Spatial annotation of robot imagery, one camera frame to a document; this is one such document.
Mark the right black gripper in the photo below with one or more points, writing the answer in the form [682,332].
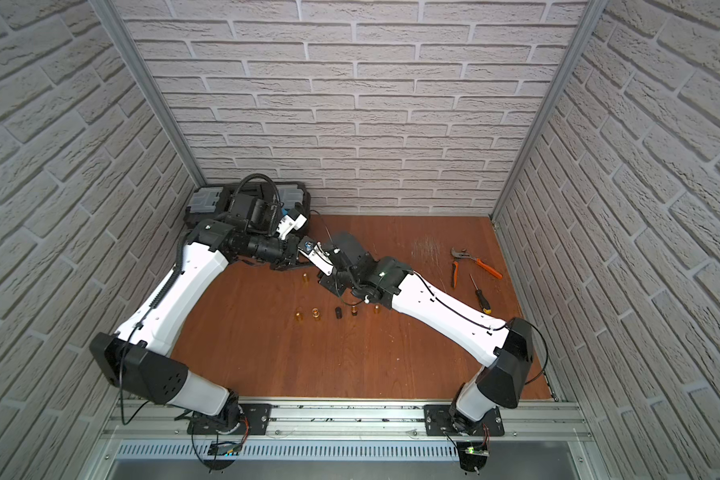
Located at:
[331,285]

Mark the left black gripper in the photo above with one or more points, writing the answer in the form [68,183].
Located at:
[288,253]

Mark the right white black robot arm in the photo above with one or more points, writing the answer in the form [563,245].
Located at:
[504,349]

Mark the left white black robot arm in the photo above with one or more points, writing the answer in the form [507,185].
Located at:
[135,358]

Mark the black plastic toolbox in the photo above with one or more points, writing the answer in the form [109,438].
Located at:
[255,205]

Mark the black orange screwdriver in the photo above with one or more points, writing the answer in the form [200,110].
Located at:
[484,304]

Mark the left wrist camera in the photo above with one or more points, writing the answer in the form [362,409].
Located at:
[292,221]

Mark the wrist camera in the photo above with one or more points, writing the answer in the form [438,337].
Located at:
[313,252]
[292,221]

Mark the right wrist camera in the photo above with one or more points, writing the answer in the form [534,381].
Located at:
[313,252]

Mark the orange handled pliers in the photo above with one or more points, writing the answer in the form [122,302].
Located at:
[464,254]

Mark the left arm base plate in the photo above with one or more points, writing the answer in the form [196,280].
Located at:
[237,419]

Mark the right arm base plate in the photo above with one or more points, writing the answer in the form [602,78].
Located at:
[442,420]

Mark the aluminium rail frame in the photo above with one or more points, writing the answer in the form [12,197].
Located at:
[331,438]

